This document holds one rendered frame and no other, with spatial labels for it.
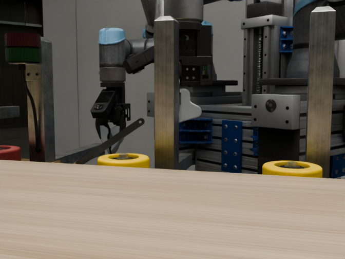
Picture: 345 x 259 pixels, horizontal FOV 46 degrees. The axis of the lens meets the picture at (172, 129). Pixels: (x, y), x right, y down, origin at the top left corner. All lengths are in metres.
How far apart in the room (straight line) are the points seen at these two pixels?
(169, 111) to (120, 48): 0.53
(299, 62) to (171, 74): 0.61
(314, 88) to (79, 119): 3.40
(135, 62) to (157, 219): 0.45
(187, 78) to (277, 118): 0.41
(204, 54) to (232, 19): 2.64
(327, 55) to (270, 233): 0.39
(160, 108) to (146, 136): 2.94
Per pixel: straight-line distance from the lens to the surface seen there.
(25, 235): 0.35
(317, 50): 0.67
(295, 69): 1.23
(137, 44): 1.26
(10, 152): 0.75
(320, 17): 0.67
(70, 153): 0.97
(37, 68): 0.80
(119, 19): 3.76
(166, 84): 0.69
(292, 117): 1.09
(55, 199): 0.44
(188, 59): 0.76
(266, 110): 1.14
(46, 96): 0.80
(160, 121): 0.70
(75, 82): 3.95
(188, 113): 0.77
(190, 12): 0.77
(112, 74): 1.18
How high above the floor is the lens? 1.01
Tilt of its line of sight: 6 degrees down
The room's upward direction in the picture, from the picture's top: straight up
